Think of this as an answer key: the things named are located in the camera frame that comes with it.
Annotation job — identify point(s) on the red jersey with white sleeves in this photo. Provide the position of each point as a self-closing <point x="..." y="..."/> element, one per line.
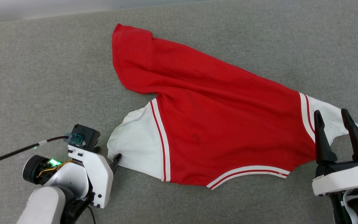
<point x="216" y="109"/>

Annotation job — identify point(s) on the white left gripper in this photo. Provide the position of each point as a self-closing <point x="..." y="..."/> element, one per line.
<point x="99" y="177"/>

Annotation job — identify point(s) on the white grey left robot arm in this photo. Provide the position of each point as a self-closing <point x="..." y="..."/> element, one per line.
<point x="45" y="202"/>

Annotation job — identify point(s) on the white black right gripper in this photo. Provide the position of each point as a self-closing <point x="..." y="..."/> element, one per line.
<point x="343" y="179"/>

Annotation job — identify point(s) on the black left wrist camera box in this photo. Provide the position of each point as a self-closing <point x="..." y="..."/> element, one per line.
<point x="87" y="135"/>

